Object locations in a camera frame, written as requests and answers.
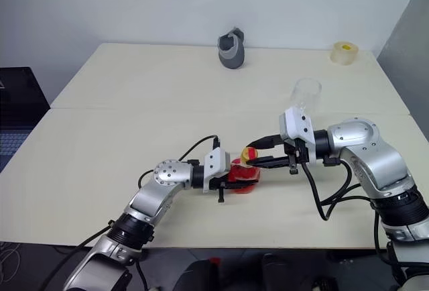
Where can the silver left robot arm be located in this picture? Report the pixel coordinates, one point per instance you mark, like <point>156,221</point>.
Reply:
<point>167,173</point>

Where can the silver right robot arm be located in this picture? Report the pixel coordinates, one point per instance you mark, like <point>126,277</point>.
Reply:
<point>365,150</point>

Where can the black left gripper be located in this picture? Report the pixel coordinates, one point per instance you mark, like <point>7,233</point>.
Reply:
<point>221,187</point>

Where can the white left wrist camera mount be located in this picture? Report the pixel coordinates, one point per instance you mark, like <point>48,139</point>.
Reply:
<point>216,163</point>

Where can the dark rounded shape red spot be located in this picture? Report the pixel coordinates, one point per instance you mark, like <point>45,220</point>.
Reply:
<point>197,276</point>

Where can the grey plastic holder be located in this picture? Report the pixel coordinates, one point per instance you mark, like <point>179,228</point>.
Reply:
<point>231,58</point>

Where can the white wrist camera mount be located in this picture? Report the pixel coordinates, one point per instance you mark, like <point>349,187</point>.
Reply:
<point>296,123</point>
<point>216,163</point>

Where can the translucent yellowish tape roll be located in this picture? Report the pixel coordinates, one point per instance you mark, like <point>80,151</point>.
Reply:
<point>343,56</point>

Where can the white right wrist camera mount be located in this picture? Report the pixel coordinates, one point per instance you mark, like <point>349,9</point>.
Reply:
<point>296,123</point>

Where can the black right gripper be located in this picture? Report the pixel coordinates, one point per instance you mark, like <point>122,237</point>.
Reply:
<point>296,152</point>

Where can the clear drinking glass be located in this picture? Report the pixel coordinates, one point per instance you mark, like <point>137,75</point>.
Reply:
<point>306,96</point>

